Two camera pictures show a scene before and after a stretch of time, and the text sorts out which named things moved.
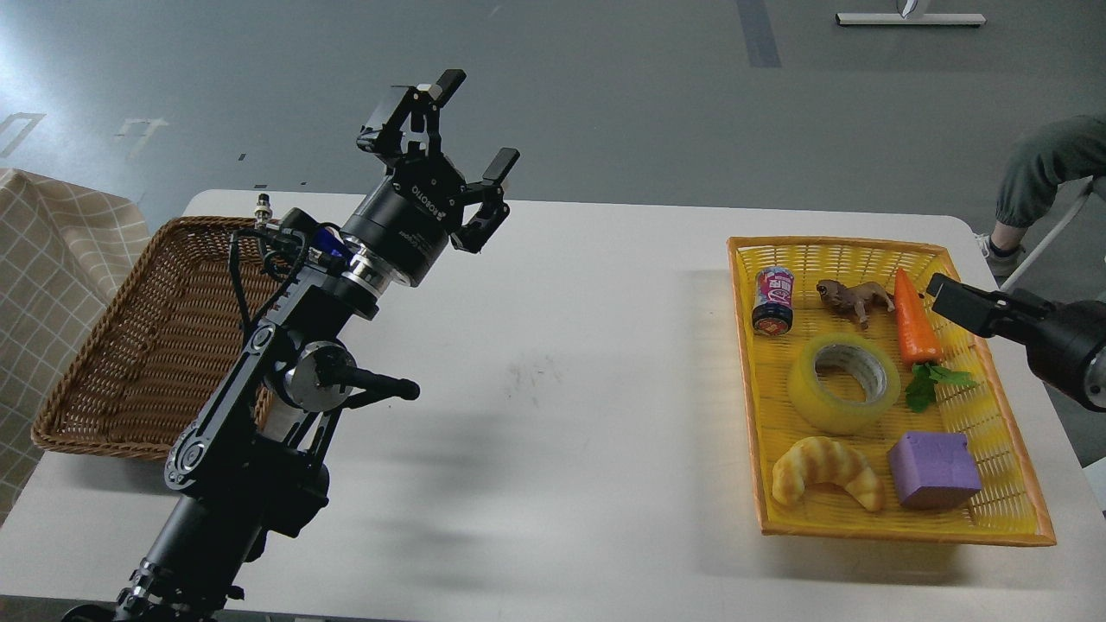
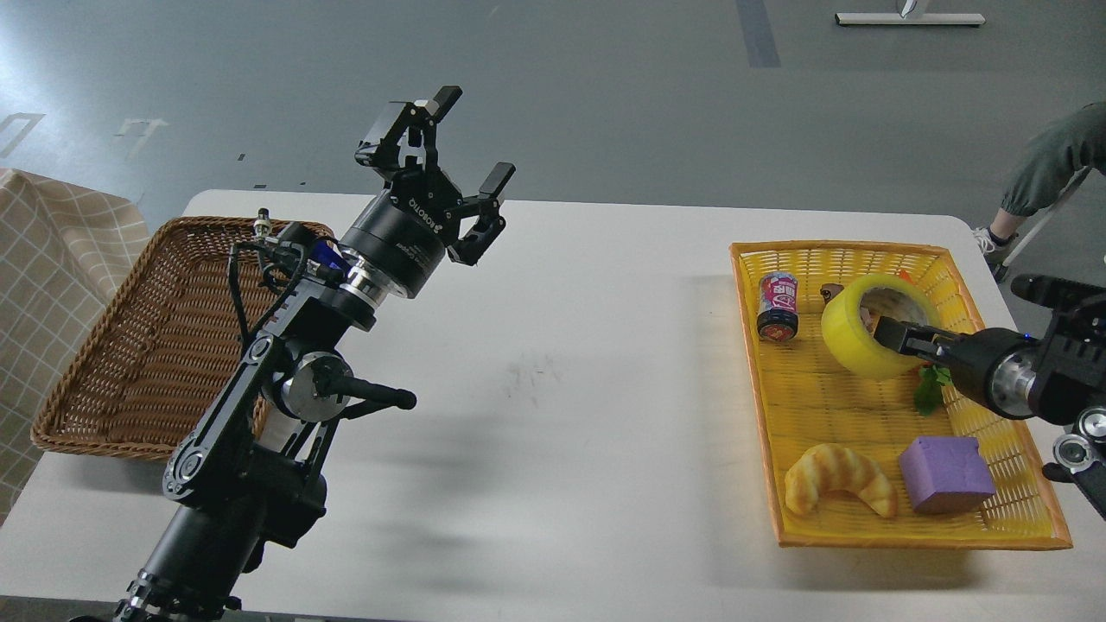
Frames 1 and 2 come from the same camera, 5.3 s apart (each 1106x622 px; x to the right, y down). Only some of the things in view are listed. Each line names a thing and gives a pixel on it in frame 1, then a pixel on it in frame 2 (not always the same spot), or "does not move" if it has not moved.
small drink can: x=773 y=302 does not move
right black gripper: x=1067 y=349 -> x=996 y=365
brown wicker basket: x=200 y=289 does not move
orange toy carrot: x=918 y=342 -> x=927 y=397
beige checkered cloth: x=65 y=250 does not move
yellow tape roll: x=822 y=407 -> x=852 y=342
